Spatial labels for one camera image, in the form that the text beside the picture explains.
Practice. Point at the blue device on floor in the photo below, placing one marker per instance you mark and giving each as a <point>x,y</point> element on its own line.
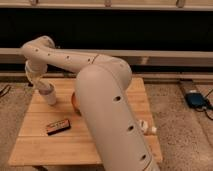
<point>195,100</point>

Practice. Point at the orange plate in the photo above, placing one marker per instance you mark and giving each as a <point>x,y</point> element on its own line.
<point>75,104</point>

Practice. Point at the long metal rail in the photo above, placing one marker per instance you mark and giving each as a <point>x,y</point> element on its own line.
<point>160,58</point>

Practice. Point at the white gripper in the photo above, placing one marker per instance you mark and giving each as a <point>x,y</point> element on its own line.
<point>41,86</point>

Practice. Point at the black and red box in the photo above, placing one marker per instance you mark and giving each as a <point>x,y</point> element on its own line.
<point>58,126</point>

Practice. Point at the white ceramic cup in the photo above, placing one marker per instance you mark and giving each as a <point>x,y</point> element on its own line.
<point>50,97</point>

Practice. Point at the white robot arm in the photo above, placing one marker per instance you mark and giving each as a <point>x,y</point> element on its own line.
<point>100,90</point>

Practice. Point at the small white object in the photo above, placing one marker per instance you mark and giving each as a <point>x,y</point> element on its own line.
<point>146,128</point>

